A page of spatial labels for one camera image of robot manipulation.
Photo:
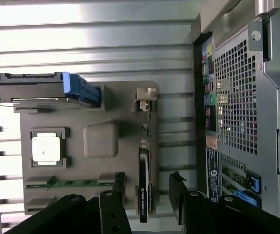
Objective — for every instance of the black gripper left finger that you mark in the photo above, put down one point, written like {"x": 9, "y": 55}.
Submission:
{"x": 110, "y": 212}

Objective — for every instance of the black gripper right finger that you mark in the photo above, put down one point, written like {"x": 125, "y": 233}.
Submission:
{"x": 196, "y": 212}

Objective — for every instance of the green RAM stick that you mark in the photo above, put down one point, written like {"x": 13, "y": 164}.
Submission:
{"x": 76, "y": 183}

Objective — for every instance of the blue slot retention clip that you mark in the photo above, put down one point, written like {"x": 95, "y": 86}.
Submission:
{"x": 246, "y": 199}
{"x": 257, "y": 185}

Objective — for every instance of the grey parts rack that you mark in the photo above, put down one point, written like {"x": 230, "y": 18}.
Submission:
{"x": 81, "y": 168}

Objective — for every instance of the silver CPU chip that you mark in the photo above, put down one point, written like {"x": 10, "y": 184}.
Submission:
{"x": 46, "y": 149}

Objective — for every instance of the grey black PC case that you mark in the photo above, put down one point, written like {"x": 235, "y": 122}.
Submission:
{"x": 271, "y": 109}

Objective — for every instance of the hard disk blue caddy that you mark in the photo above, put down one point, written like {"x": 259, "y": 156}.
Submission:
{"x": 27, "y": 87}

